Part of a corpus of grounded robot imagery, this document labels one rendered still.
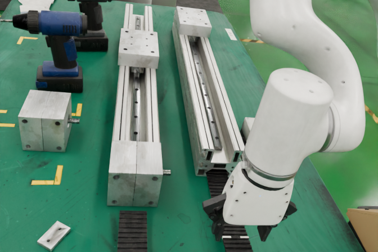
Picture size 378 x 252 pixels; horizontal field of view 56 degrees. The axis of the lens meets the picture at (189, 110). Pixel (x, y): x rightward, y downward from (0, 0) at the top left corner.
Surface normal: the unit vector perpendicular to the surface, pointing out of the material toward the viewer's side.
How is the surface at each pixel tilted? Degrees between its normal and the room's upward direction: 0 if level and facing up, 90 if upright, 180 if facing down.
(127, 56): 90
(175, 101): 0
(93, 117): 0
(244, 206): 89
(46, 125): 90
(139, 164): 0
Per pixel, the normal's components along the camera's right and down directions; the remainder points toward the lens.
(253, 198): 0.05, 0.57
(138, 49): 0.17, -0.80
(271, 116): -0.77, 0.26
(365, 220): -0.98, -0.08
